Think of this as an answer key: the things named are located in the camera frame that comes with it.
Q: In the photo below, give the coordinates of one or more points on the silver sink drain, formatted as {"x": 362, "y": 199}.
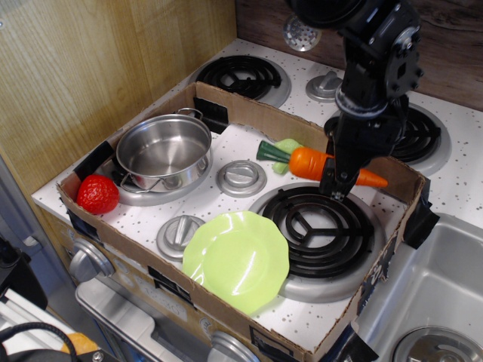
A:
{"x": 437, "y": 344}

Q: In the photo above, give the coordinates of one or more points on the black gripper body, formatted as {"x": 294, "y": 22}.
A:
{"x": 354, "y": 142}

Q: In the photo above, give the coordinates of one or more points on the orange plastic toy carrot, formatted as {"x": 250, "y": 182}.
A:
{"x": 309, "y": 163}

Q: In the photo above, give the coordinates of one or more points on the grey front stove knob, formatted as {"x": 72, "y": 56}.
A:
{"x": 174, "y": 236}

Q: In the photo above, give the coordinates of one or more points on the left grey oven knob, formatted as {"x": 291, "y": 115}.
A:
{"x": 88, "y": 262}

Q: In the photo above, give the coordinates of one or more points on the back right black burner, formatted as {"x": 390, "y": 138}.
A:
{"x": 426, "y": 145}

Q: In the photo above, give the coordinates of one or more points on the brown cardboard fence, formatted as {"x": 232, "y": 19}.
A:
{"x": 301, "y": 331}

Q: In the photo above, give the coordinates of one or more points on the grey centre stove knob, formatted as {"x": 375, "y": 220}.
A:
{"x": 241, "y": 179}

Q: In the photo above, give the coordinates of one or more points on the red plastic toy strawberry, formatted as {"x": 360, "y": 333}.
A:
{"x": 98, "y": 194}

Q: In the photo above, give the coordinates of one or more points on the grey back stove knob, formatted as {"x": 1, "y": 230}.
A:
{"x": 323, "y": 88}

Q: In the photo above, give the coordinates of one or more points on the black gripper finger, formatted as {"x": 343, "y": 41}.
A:
{"x": 328, "y": 180}
{"x": 341, "y": 189}

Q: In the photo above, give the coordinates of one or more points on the grey toy sink basin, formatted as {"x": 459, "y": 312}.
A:
{"x": 439, "y": 284}

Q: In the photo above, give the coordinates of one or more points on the grey stove knob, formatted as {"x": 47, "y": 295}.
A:
{"x": 241, "y": 179}
{"x": 323, "y": 88}
{"x": 174, "y": 236}

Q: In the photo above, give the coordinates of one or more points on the grey oven door handle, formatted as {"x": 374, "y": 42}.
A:
{"x": 149, "y": 332}

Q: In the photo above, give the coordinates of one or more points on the black burner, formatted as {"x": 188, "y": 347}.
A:
{"x": 249, "y": 76}
{"x": 426, "y": 145}
{"x": 332, "y": 244}

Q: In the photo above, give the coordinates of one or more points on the hanging metal strainer ladle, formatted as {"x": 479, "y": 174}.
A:
{"x": 299, "y": 36}

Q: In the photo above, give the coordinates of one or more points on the small stainless steel pot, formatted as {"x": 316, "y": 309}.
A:
{"x": 166, "y": 153}

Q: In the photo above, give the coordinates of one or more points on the right grey oven knob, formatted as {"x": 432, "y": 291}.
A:
{"x": 225, "y": 347}

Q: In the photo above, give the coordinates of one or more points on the back left black burner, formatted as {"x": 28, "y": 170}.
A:
{"x": 249, "y": 76}

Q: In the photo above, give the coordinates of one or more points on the light green toy broccoli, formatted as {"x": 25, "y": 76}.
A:
{"x": 288, "y": 146}

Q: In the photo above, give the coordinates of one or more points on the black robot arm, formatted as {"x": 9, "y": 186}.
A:
{"x": 380, "y": 40}

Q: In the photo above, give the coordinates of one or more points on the light green plastic plate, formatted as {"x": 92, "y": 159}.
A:
{"x": 240, "y": 257}

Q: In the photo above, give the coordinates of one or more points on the orange yellow object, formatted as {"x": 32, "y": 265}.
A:
{"x": 82, "y": 344}

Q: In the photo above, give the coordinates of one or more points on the grey oven knob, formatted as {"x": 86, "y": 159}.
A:
{"x": 88, "y": 262}
{"x": 225, "y": 347}

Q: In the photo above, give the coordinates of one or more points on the black device at left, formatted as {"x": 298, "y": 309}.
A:
{"x": 17, "y": 275}

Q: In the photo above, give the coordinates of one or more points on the front right black burner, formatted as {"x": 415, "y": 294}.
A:
{"x": 332, "y": 244}

